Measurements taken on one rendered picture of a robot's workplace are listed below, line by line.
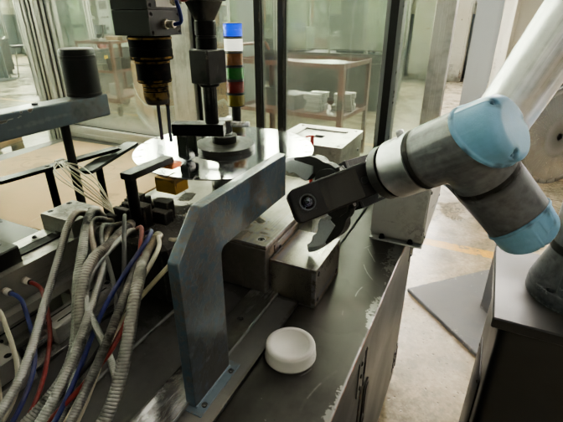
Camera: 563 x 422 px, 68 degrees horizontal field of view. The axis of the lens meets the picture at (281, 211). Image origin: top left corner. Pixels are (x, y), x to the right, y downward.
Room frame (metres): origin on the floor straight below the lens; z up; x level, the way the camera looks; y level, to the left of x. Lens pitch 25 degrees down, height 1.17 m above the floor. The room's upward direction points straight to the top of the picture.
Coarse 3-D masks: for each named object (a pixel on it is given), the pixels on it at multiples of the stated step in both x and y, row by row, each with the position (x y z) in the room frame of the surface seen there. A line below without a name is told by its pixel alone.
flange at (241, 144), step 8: (216, 136) 0.73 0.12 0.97; (224, 136) 0.73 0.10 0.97; (232, 136) 0.73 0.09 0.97; (240, 136) 0.79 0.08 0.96; (200, 144) 0.74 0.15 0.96; (208, 144) 0.73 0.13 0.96; (216, 144) 0.73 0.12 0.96; (224, 144) 0.73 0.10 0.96; (232, 144) 0.73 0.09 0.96; (240, 144) 0.73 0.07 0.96; (248, 144) 0.74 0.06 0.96; (200, 152) 0.71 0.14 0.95; (208, 152) 0.70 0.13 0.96; (216, 152) 0.70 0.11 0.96; (224, 152) 0.70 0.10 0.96; (232, 152) 0.70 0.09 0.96; (240, 152) 0.71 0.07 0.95
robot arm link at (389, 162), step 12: (396, 132) 0.50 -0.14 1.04; (384, 144) 0.50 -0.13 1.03; (396, 144) 0.47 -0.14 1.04; (384, 156) 0.48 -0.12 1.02; (396, 156) 0.46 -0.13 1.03; (384, 168) 0.47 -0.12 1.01; (396, 168) 0.46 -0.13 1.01; (384, 180) 0.47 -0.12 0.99; (396, 180) 0.46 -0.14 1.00; (408, 180) 0.45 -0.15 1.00; (396, 192) 0.47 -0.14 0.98; (408, 192) 0.46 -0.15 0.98; (420, 192) 0.46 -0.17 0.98
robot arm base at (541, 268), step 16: (544, 256) 0.59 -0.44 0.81; (560, 256) 0.56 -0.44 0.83; (528, 272) 0.61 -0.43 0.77; (544, 272) 0.57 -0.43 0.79; (560, 272) 0.55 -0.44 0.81; (528, 288) 0.58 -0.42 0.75; (544, 288) 0.55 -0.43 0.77; (560, 288) 0.53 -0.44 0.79; (544, 304) 0.54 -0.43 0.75; (560, 304) 0.52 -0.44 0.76
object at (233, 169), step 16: (240, 128) 0.90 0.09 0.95; (256, 128) 0.90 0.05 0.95; (144, 144) 0.77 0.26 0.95; (160, 144) 0.77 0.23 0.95; (176, 144) 0.77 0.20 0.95; (256, 144) 0.77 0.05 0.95; (272, 144) 0.77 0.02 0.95; (288, 144) 0.77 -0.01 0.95; (304, 144) 0.77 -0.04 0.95; (144, 160) 0.68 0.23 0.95; (192, 160) 0.68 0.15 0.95; (208, 160) 0.68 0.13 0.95; (224, 160) 0.68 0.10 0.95; (240, 160) 0.68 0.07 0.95; (256, 160) 0.68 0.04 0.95; (176, 176) 0.60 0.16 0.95; (192, 176) 0.60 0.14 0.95; (208, 176) 0.60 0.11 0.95; (224, 176) 0.60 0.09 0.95
